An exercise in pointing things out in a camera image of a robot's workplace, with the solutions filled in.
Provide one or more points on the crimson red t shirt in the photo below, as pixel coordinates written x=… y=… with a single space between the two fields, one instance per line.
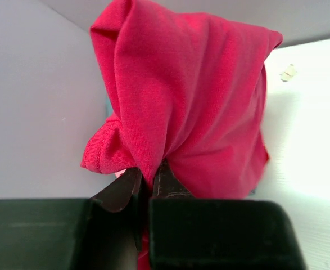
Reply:
x=188 y=88

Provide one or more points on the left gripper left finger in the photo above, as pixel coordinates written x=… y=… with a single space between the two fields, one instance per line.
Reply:
x=102 y=232

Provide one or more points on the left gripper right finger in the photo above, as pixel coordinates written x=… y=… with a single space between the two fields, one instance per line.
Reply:
x=189 y=233

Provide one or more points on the grey-blue folded t shirt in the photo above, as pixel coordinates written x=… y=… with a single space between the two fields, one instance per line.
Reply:
x=109 y=108

